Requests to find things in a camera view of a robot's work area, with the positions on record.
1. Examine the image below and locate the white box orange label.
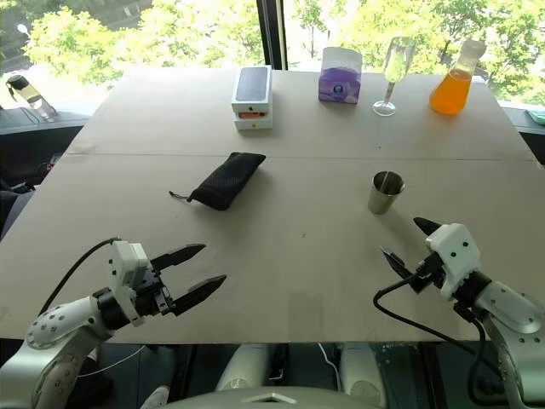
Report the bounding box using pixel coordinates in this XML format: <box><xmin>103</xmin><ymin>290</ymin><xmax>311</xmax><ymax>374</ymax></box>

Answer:
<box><xmin>232</xmin><ymin>111</ymin><xmax>274</xmax><ymax>135</ymax></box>

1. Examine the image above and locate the purple tissue box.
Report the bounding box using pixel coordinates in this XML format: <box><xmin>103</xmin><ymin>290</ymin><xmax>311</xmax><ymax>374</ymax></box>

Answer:
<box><xmin>318</xmin><ymin>46</ymin><xmax>364</xmax><ymax>106</ymax></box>

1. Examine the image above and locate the black window frame post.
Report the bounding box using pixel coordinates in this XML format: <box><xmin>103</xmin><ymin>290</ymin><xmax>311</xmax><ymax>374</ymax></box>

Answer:
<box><xmin>255</xmin><ymin>0</ymin><xmax>290</xmax><ymax>72</ymax></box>

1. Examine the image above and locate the glass flask orange liquid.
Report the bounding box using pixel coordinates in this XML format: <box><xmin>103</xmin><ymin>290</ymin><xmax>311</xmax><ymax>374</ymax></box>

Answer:
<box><xmin>428</xmin><ymin>38</ymin><xmax>487</xmax><ymax>116</ymax></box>

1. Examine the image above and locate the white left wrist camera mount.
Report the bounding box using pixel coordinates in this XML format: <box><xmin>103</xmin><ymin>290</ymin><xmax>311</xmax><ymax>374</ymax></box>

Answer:
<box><xmin>106</xmin><ymin>239</ymin><xmax>153</xmax><ymax>327</ymax></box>

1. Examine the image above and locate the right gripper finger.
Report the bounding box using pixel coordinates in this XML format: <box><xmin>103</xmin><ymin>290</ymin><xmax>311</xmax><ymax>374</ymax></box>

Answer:
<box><xmin>380</xmin><ymin>245</ymin><xmax>415</xmax><ymax>282</ymax></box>
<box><xmin>413</xmin><ymin>216</ymin><xmax>438</xmax><ymax>238</ymax></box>

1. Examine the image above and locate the clear water bottle black cap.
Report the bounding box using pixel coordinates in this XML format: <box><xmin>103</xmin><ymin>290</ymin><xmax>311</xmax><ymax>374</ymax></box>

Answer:
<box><xmin>4</xmin><ymin>74</ymin><xmax>58</xmax><ymax>124</ymax></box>

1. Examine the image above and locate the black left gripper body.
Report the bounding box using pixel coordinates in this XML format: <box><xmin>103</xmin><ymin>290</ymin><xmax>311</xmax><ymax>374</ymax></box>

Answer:
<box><xmin>135</xmin><ymin>267</ymin><xmax>177</xmax><ymax>317</ymax></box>

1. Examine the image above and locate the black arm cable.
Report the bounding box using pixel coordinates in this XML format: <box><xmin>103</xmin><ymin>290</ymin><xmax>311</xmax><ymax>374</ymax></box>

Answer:
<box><xmin>37</xmin><ymin>238</ymin><xmax>119</xmax><ymax>317</ymax></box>
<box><xmin>372</xmin><ymin>272</ymin><xmax>500</xmax><ymax>405</ymax></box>

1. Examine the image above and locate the thin white cable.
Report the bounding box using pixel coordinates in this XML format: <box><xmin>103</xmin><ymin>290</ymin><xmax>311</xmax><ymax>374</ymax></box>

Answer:
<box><xmin>316</xmin><ymin>342</ymin><xmax>342</xmax><ymax>384</ymax></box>

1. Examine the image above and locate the clear champagne glass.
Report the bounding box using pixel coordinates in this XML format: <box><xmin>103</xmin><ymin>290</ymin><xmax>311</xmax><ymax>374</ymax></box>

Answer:
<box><xmin>371</xmin><ymin>36</ymin><xmax>416</xmax><ymax>118</ymax></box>

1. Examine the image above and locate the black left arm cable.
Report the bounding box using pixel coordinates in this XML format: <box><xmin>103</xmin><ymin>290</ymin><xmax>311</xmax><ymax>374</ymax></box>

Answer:
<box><xmin>37</xmin><ymin>238</ymin><xmax>119</xmax><ymax>317</ymax></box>

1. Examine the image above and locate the grey robot torso top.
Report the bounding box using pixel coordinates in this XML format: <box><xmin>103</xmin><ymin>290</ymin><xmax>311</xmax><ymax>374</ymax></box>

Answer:
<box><xmin>164</xmin><ymin>384</ymin><xmax>387</xmax><ymax>409</ymax></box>

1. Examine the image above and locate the stainless steel cup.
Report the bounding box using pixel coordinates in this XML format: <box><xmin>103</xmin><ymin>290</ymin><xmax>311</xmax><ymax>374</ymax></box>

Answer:
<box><xmin>367</xmin><ymin>170</ymin><xmax>407</xmax><ymax>216</ymax></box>

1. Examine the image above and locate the white rounded robot leg shell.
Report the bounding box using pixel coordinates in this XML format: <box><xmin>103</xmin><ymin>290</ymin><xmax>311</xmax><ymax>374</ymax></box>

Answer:
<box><xmin>339</xmin><ymin>343</ymin><xmax>387</xmax><ymax>408</ymax></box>
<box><xmin>214</xmin><ymin>343</ymin><xmax>274</xmax><ymax>394</ymax></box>

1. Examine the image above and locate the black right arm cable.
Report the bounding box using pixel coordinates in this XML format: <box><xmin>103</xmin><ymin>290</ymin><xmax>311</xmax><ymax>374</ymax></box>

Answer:
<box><xmin>372</xmin><ymin>272</ymin><xmax>500</xmax><ymax>405</ymax></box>

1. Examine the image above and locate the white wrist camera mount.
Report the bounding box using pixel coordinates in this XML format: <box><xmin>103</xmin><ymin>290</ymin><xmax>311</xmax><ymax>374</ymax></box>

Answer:
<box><xmin>106</xmin><ymin>239</ymin><xmax>153</xmax><ymax>327</ymax></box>
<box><xmin>424</xmin><ymin>222</ymin><xmax>483</xmax><ymax>299</ymax></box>

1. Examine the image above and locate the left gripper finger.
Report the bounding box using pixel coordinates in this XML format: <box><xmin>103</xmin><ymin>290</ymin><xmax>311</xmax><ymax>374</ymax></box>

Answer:
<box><xmin>171</xmin><ymin>274</ymin><xmax>227</xmax><ymax>317</ymax></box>
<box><xmin>150</xmin><ymin>243</ymin><xmax>207</xmax><ymax>271</ymax></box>

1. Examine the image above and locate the black fabric pouch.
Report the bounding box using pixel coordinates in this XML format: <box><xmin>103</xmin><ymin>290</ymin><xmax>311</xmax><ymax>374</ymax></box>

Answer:
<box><xmin>169</xmin><ymin>152</ymin><xmax>267</xmax><ymax>212</ymax></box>

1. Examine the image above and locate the white phone box dark print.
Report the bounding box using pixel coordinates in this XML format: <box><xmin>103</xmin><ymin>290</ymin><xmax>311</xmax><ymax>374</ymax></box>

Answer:
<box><xmin>230</xmin><ymin>65</ymin><xmax>274</xmax><ymax>119</ymax></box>

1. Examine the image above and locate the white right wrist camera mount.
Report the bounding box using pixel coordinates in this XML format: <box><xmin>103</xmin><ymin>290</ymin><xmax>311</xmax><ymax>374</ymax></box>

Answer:
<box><xmin>424</xmin><ymin>222</ymin><xmax>483</xmax><ymax>299</ymax></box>

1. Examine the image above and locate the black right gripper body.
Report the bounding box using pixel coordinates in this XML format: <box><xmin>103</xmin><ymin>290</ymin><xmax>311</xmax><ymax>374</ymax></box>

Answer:
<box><xmin>409</xmin><ymin>252</ymin><xmax>449</xmax><ymax>296</ymax></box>

